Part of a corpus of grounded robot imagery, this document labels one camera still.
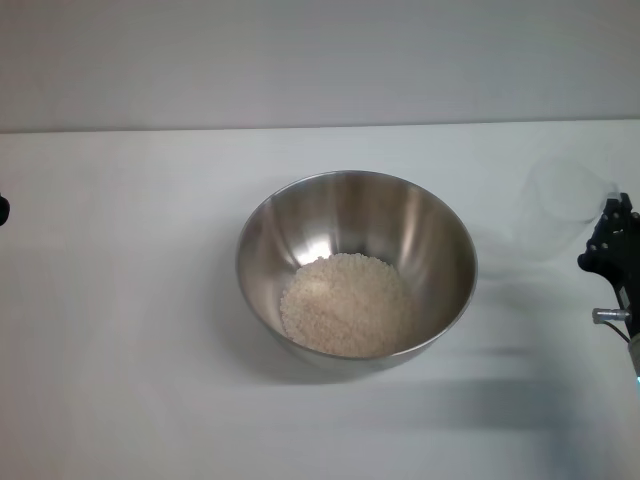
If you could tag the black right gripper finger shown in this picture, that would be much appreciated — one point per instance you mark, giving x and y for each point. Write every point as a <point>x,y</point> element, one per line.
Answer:
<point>612,225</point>

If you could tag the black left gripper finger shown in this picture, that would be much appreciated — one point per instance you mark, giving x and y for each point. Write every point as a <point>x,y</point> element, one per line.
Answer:
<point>3,210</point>

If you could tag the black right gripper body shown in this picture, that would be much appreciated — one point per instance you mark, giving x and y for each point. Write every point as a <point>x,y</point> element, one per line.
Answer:
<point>625,270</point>

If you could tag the clear plastic measuring cup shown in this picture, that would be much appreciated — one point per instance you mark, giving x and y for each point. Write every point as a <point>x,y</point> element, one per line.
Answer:
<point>565,200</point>

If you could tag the stainless steel mixing bowl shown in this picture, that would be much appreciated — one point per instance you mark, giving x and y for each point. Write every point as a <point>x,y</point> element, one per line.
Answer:
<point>350,215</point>

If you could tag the white rice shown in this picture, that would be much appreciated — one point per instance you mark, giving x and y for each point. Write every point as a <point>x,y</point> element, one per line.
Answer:
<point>345,310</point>

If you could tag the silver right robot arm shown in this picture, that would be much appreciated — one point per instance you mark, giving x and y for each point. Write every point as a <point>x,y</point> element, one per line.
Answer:
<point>635,360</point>

